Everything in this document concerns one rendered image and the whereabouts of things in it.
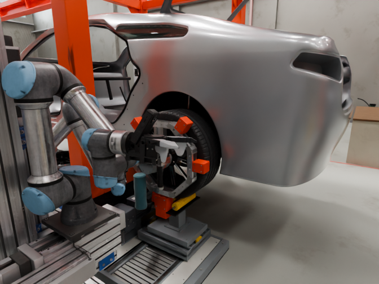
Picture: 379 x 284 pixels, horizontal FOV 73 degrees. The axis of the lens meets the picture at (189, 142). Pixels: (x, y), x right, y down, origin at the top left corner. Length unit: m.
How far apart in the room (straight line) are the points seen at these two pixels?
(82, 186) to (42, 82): 0.44
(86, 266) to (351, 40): 9.29
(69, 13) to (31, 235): 1.30
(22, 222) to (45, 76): 0.62
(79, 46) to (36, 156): 1.06
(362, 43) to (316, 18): 1.57
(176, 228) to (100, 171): 1.39
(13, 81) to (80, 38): 1.02
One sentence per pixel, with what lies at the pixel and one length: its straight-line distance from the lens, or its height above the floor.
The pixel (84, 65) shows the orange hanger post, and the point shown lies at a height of 1.49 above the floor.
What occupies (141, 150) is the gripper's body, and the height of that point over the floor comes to 1.21.
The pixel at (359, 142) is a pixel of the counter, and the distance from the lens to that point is 5.01.
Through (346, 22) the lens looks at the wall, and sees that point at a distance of 9.74.
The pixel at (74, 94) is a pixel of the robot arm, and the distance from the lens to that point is 1.04.
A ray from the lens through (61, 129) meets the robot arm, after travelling 1.55.
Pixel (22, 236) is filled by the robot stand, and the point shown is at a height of 0.77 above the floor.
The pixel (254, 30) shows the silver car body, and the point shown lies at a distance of 1.72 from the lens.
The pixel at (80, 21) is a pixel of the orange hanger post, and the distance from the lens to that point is 1.97.
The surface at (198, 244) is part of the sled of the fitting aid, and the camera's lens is 2.16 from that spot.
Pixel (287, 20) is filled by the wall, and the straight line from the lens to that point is 10.07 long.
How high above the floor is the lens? 1.41
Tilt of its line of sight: 14 degrees down
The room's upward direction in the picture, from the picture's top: straight up
